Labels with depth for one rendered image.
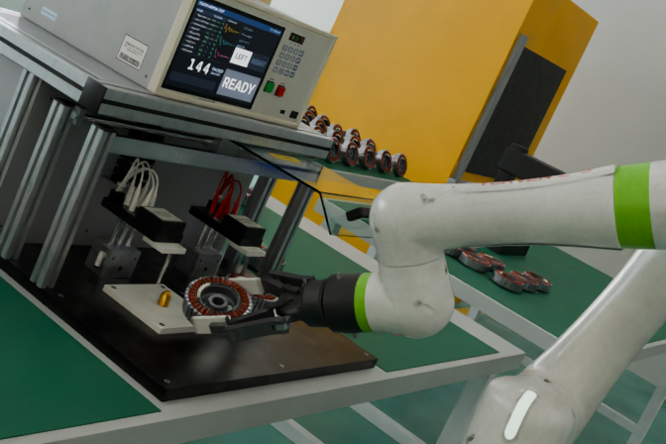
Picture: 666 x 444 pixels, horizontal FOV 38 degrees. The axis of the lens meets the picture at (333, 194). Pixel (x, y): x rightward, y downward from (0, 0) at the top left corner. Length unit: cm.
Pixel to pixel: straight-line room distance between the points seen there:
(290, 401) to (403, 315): 34
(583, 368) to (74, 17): 106
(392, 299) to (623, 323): 34
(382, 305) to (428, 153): 392
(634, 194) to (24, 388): 84
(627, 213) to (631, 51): 571
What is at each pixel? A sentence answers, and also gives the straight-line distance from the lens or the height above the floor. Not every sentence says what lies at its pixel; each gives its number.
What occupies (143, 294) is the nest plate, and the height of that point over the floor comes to 78.
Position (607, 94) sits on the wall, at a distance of 698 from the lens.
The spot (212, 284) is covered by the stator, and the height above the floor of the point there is 87.
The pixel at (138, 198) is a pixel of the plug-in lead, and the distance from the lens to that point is 174.
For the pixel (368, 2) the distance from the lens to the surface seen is 569.
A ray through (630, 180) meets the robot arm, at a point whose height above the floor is 133.
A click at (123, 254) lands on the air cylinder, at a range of 178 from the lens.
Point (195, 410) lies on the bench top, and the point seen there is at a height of 75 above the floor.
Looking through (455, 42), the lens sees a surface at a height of 147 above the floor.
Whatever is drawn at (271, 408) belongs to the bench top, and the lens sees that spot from 164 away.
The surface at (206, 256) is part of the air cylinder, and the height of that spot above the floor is 82.
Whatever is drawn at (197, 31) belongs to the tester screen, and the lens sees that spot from 167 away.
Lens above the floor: 137
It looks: 10 degrees down
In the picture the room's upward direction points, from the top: 25 degrees clockwise
